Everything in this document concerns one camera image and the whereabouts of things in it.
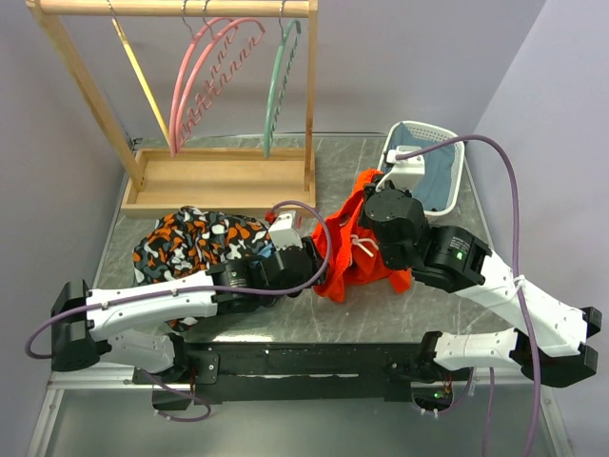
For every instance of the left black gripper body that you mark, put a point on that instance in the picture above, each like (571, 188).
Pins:
(308, 243)

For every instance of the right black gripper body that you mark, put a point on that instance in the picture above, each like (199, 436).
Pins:
(390, 258)

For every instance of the orange shorts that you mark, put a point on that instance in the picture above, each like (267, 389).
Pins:
(355, 259)

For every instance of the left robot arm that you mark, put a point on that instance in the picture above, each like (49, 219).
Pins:
(93, 325)

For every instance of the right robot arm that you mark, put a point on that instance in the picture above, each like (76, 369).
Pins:
(546, 340)

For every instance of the light blue shorts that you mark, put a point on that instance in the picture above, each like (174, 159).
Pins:
(262, 254)

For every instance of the patterned camouflage shorts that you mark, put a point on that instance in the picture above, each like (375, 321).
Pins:
(193, 240)

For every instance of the green plastic hanger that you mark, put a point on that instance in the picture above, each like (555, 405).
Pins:
(283, 64)

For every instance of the right pink plastic hanger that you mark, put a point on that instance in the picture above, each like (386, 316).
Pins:
(218, 56)

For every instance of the pink plastic hanger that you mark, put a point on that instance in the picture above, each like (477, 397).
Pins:
(218, 56)
(176, 96)

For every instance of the yellow plastic hanger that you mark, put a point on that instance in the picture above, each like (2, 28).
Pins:
(141, 78)

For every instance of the left pink plastic hanger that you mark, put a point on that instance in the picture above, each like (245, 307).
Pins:
(176, 96)

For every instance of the blue-grey cloth in basket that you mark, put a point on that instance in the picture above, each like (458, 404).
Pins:
(434, 188)

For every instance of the wooden clothes rack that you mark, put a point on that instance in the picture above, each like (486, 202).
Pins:
(227, 179)

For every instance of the white plastic basket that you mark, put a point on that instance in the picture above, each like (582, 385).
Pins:
(456, 170)

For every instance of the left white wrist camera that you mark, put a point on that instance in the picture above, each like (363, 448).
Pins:
(283, 229)

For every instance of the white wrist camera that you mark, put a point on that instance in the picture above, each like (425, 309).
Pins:
(403, 174)
(283, 229)

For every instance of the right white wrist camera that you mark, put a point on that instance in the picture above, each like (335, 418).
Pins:
(403, 174)

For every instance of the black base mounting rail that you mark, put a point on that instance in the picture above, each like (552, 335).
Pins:
(216, 373)

